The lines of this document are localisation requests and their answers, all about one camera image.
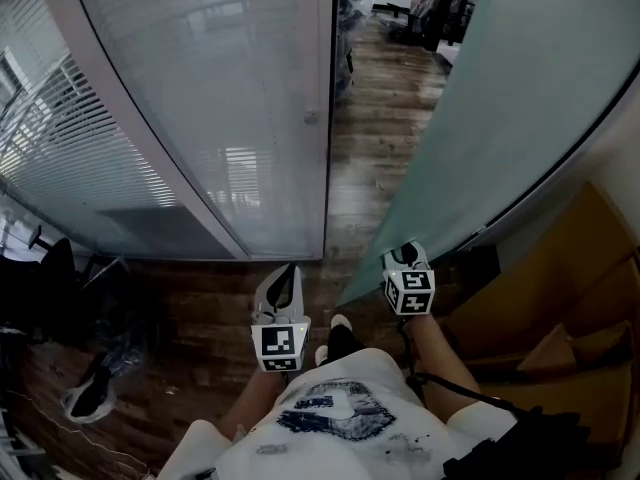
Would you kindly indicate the dark wooden railing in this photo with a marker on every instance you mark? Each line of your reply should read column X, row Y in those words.
column 445, row 8

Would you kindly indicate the person's white printed T-shirt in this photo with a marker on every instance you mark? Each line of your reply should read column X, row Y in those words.
column 350, row 448

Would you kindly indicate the black part in plastic bag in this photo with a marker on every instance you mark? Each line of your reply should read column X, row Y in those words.
column 90, row 398

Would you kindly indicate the person's right forearm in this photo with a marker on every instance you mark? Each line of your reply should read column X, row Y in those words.
column 440, row 368

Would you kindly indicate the frosted glass door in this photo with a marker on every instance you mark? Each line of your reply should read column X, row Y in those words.
column 500, row 118

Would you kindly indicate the person's black trousers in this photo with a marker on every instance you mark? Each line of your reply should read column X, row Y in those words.
column 345, row 345

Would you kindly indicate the person's left forearm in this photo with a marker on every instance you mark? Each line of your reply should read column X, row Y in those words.
column 250, row 403

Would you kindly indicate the person's right shoe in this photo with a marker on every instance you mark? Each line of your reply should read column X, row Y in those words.
column 341, row 322

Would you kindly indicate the black bag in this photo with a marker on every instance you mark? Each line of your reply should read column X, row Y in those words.
column 525, row 448

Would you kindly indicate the white metal frame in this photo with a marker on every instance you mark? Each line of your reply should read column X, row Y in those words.
column 15, row 448

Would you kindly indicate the glass partition with blinds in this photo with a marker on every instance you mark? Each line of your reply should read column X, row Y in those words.
column 75, row 133
column 30, row 228

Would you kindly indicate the pile of flattened cardboard boxes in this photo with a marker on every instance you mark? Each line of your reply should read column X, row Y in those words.
column 560, row 318

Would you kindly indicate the white-framed frosted glass panel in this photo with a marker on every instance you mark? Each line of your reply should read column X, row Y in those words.
column 225, row 93

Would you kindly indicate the black plastic-wrapped bundle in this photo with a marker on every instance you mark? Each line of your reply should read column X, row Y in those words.
column 345, row 58

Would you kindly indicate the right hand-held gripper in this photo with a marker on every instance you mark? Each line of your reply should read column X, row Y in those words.
column 410, row 290

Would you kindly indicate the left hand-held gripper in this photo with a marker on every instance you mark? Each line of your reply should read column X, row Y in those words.
column 280, row 343

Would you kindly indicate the small grey lock fitting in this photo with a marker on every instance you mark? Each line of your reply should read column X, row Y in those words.
column 311, row 117

